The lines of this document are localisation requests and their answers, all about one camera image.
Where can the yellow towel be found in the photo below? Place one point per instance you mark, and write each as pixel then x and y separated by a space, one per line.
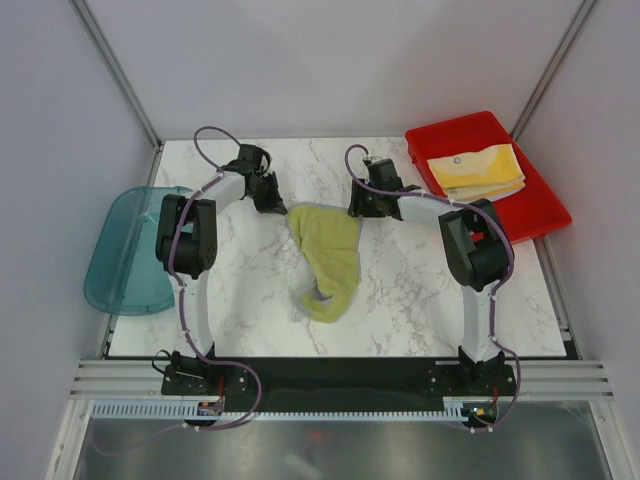
pixel 494 165

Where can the right aluminium frame post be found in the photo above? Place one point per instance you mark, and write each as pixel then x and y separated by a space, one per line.
pixel 570 37

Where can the green frog pattern towel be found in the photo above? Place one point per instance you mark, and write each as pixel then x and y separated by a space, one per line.
pixel 490 192

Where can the aluminium frame post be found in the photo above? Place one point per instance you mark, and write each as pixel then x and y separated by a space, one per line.
pixel 112 64
pixel 570 37

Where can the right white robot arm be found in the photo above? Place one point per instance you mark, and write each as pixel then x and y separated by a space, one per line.
pixel 478 254

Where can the left aluminium frame post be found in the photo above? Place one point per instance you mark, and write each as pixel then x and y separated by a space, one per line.
pixel 112 64

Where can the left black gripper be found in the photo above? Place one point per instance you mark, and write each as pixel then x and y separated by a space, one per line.
pixel 275 204

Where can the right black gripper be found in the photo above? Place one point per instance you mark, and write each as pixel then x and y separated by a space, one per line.
pixel 358 205

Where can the grey green towel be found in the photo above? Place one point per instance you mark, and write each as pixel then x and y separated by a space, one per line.
pixel 328 238

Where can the red plastic tray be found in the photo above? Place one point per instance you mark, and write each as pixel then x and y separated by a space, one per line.
pixel 533 212

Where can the grey slotted cable duct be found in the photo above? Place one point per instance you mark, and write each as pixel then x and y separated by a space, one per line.
pixel 193 410

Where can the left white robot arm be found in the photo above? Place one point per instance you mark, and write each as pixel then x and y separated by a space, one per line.
pixel 187 239

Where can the teal plastic basket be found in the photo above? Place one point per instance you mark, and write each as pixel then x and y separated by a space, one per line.
pixel 124 277

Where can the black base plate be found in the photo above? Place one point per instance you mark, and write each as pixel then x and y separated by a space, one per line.
pixel 336 383

